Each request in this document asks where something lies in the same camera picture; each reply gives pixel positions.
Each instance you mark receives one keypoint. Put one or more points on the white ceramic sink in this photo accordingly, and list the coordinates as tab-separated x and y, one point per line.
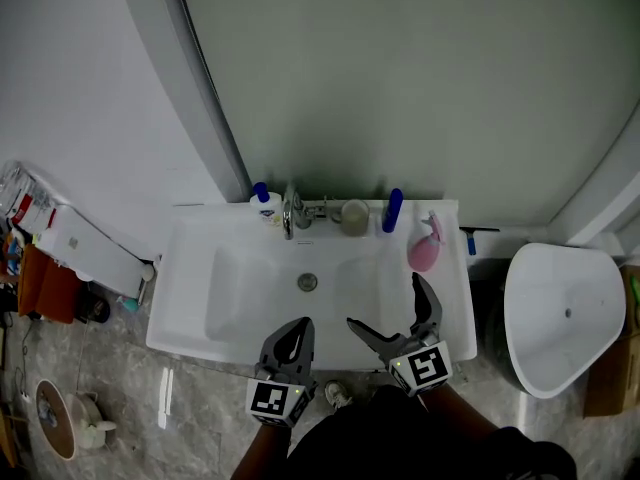
240	278

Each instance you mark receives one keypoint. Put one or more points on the person's left forearm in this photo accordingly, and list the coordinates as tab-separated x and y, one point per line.
262	450

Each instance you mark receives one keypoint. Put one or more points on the white freestanding basin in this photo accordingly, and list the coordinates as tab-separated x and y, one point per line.
560	318

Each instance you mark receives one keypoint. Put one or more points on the black round object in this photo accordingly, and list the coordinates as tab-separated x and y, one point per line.
95	309

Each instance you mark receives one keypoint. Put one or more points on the white cabinet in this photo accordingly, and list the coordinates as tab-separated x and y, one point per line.
95	248

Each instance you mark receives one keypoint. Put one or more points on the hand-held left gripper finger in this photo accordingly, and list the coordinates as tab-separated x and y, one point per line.
276	345
307	348

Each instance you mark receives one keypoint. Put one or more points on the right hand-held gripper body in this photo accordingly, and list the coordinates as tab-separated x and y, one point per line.
422	368

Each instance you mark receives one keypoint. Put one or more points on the clear glass cup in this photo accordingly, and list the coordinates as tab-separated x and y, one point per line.
355	218

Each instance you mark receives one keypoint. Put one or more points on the brown cardboard box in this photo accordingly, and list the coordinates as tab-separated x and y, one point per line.
610	378

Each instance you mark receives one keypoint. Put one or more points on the clear plastic bag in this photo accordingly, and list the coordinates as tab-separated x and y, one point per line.
25	195

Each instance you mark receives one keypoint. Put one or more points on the white bottle with blue cap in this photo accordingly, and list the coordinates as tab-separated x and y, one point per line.
267	210

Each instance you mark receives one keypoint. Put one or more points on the metal sink drain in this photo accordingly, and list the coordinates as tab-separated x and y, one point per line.
307	281

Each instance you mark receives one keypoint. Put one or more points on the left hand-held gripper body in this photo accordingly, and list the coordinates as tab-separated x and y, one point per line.
272	400

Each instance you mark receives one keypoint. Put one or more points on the small white fan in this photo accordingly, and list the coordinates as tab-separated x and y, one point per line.
90	423

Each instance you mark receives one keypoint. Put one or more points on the person's right forearm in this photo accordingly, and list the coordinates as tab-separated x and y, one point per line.
457	413

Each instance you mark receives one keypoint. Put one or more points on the chrome faucet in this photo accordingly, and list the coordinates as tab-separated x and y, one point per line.
290	213

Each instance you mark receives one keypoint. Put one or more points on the white strip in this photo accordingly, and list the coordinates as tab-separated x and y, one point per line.
162	398
170	390

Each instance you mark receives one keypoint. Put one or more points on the blue tall bottle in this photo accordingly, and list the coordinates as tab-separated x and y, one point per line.
393	210

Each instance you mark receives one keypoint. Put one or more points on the pink spray bottle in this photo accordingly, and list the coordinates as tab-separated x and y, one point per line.
425	250

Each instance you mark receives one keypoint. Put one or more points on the orange cloth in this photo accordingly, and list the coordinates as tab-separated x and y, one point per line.
47	285

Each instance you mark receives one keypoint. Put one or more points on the person's white shoe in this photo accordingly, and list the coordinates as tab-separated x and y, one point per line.
338	394

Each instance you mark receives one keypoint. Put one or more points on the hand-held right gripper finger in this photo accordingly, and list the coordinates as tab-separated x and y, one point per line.
427	305
372	338

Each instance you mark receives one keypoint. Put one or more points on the person's black clothing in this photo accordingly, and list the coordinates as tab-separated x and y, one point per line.
410	443

